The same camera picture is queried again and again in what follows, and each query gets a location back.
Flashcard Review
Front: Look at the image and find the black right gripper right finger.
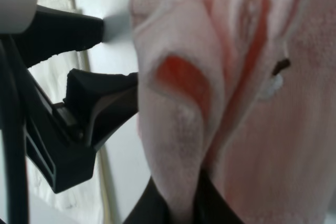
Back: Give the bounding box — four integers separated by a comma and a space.
195, 170, 244, 224

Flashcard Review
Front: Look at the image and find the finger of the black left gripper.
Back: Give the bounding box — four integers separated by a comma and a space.
14, 5, 104, 68

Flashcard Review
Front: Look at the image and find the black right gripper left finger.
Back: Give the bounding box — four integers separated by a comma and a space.
123, 177, 170, 224

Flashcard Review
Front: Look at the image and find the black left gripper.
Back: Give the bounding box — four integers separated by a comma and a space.
1, 35, 139, 223

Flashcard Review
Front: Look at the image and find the cream white towel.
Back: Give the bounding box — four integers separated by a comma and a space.
27, 0, 110, 223

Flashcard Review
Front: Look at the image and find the pink towel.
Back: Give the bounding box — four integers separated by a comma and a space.
130, 0, 335, 223

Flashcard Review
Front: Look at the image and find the white rectangular plastic tray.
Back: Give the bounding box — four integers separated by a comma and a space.
36, 0, 158, 224

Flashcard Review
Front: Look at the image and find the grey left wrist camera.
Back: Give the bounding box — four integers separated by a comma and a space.
1, 0, 37, 35

